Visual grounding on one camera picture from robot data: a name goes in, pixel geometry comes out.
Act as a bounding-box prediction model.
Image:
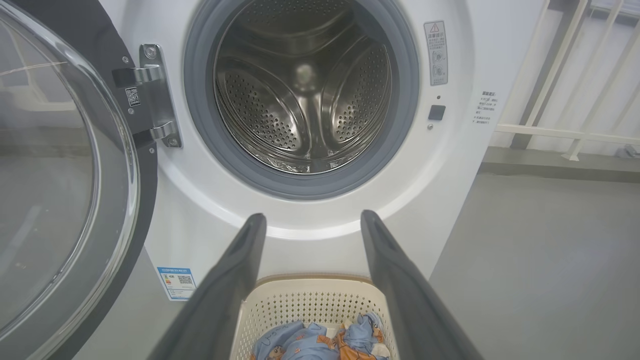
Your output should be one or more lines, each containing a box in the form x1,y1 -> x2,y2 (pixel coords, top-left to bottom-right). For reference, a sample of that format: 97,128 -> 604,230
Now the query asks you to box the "grey warning label sticker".
424,20 -> 449,86

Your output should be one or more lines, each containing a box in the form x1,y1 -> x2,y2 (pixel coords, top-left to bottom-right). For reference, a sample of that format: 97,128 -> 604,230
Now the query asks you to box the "black rimmed glass washer door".
0,0 -> 158,360

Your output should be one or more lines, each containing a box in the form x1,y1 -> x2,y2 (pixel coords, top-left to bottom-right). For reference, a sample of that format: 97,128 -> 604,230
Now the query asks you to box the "white metal railing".
492,0 -> 640,162

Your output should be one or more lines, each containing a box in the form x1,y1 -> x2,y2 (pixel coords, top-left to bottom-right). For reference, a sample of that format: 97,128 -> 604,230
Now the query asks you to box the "blue patterned garment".
250,320 -> 343,360

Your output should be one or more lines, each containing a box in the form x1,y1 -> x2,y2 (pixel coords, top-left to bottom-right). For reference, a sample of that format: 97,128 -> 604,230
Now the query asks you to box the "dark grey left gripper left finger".
147,213 -> 267,360

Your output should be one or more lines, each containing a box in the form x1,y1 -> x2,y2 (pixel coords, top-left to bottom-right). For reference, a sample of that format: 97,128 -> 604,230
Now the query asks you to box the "blue energy label sticker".
156,266 -> 197,301

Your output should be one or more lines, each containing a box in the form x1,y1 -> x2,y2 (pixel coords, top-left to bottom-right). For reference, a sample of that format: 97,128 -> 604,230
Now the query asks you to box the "silver door hinge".
111,44 -> 183,148

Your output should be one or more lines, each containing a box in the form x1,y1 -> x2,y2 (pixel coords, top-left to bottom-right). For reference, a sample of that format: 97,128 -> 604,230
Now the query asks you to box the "small printed text sticker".
472,90 -> 499,126

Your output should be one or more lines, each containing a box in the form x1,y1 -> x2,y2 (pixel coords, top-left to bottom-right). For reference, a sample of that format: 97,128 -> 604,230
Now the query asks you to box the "cream perforated laundry basket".
230,274 -> 401,360

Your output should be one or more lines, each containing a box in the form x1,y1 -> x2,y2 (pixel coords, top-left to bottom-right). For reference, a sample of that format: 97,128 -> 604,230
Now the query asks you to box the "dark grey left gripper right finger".
360,210 -> 483,360

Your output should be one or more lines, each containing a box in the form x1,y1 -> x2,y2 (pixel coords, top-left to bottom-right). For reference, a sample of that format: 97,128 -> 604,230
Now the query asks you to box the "blue garment with orange print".
337,312 -> 390,360

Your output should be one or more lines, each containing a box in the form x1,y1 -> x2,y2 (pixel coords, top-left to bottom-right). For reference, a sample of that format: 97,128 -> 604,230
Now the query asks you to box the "white front-load washing machine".
97,0 -> 551,360

